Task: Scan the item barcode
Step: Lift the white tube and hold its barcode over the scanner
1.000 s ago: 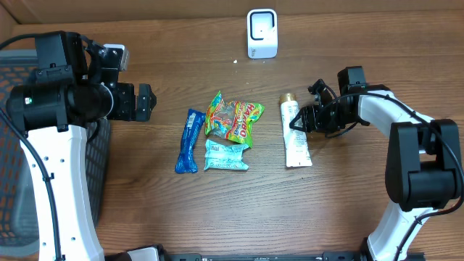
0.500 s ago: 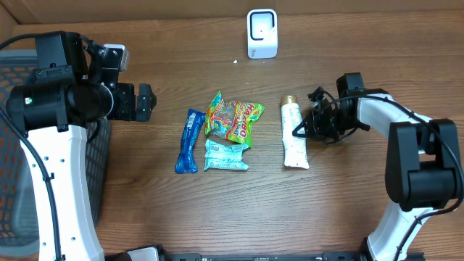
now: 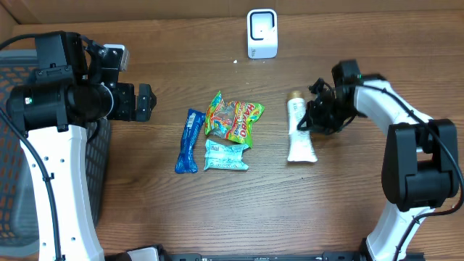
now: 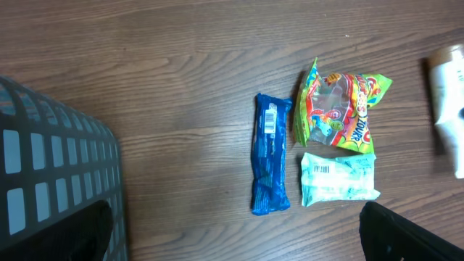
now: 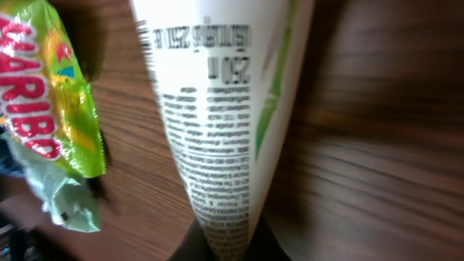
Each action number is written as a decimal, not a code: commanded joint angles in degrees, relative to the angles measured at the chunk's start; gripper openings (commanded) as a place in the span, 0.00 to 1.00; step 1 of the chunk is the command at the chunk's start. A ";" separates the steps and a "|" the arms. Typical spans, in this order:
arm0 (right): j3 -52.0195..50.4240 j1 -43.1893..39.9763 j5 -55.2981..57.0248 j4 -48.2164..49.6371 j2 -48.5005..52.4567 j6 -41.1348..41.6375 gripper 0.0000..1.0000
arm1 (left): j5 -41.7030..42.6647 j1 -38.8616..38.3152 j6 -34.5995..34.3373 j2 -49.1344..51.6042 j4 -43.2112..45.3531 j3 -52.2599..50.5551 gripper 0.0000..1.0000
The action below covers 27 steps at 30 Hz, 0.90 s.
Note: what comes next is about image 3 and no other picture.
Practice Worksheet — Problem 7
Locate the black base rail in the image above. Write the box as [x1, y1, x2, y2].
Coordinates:
[104, 244, 370, 261]

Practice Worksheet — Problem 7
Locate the light teal snack packet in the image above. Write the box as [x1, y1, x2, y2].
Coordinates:
[204, 139, 249, 170]

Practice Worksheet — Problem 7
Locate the white tube with gold cap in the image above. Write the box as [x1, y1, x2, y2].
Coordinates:
[286, 91, 318, 163]

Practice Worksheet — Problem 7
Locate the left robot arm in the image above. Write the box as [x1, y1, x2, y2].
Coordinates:
[1, 31, 157, 260]

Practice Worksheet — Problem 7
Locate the white barcode scanner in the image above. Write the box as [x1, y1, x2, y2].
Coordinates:
[246, 9, 278, 59]

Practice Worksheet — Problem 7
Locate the blue snack bar wrapper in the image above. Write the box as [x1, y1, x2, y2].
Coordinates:
[175, 109, 206, 174]

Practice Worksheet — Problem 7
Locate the grey plastic shopping basket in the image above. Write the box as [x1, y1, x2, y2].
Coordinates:
[1, 49, 112, 257]

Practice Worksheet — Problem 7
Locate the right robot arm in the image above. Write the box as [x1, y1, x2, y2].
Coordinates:
[297, 59, 463, 260]

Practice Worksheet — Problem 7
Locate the green Haribo gummy bag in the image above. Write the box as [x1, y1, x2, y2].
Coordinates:
[204, 91, 265, 148]

